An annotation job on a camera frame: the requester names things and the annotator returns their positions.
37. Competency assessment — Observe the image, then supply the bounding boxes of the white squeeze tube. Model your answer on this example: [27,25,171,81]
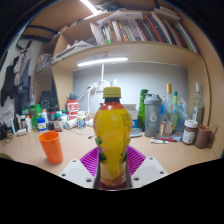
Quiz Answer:
[149,137,178,145]

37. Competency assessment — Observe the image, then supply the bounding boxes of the small green glass bottle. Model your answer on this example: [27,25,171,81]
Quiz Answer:
[171,90,180,134]

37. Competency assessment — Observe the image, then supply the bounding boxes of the clear bottle with yellow cap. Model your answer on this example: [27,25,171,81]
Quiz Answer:
[159,83,175,138]

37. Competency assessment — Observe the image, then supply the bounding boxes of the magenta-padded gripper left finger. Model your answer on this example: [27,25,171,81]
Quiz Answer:
[59,146,102,190]

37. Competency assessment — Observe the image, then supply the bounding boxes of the yellow drink bottle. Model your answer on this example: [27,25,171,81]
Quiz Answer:
[92,86,133,190]

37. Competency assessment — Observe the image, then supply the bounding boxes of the white bottle with blue label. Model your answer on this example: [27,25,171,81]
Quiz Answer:
[36,117,48,133]

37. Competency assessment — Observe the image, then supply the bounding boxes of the white pill bottle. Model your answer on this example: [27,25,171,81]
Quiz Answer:
[76,111,87,129]

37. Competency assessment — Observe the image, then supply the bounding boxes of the green canister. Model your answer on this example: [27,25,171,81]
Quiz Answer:
[29,104,43,130]

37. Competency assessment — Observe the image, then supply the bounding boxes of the brown mug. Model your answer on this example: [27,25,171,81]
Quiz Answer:
[194,124,216,150]

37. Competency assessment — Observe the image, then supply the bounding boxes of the tall clear glass bottle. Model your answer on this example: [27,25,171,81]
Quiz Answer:
[191,82,205,126]

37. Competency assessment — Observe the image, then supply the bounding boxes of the red and white canister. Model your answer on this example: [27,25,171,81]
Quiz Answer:
[66,99,80,122]

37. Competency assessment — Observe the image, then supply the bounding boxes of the grey shaker bottle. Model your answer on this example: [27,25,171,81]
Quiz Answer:
[143,93,163,138]

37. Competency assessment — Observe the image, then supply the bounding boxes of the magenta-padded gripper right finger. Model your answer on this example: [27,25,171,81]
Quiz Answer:
[125,145,169,190]

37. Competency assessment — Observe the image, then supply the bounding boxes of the brown jar with white lid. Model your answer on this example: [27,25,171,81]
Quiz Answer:
[182,119,199,146]

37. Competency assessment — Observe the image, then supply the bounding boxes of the blue and white box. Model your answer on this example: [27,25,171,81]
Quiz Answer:
[126,103,140,130]

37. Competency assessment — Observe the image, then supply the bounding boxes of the wooden shelf unit with books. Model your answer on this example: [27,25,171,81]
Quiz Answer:
[33,6,204,84]

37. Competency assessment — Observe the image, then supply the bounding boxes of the ceiling tube light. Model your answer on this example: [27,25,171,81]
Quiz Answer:
[79,0,100,15]

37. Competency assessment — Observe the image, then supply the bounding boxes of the orange plastic cup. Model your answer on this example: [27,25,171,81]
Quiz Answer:
[38,130,64,165]

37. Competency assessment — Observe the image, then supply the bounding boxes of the hanging dark clothes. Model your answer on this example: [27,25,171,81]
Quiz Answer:
[0,39,34,114]

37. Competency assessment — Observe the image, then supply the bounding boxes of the white bar desk lamp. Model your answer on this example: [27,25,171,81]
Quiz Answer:
[77,56,129,94]

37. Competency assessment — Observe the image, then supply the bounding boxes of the dark jar with black lid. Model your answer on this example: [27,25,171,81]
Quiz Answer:
[46,107,57,131]

